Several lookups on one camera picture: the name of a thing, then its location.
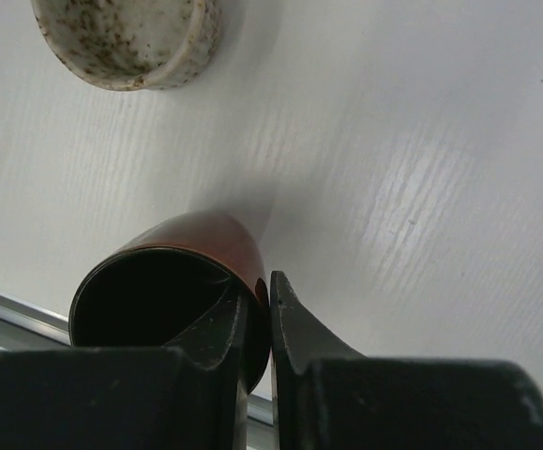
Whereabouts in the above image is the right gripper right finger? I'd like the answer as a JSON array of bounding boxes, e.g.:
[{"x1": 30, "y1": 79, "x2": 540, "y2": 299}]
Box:
[{"x1": 270, "y1": 271, "x2": 543, "y2": 449}]

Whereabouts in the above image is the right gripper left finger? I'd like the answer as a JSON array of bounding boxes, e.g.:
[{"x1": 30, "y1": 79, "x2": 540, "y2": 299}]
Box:
[{"x1": 0, "y1": 292, "x2": 249, "y2": 449}]

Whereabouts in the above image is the black cup brown handle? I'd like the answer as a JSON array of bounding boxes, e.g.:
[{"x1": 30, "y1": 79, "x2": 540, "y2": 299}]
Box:
[{"x1": 68, "y1": 211, "x2": 270, "y2": 390}]

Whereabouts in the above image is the beige speckled cup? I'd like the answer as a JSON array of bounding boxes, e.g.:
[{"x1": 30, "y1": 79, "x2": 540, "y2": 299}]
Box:
[{"x1": 31, "y1": 0, "x2": 220, "y2": 92}]

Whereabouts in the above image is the aluminium rail frame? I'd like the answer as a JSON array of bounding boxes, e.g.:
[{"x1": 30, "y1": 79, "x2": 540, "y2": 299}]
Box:
[{"x1": 0, "y1": 278, "x2": 275, "y2": 428}]

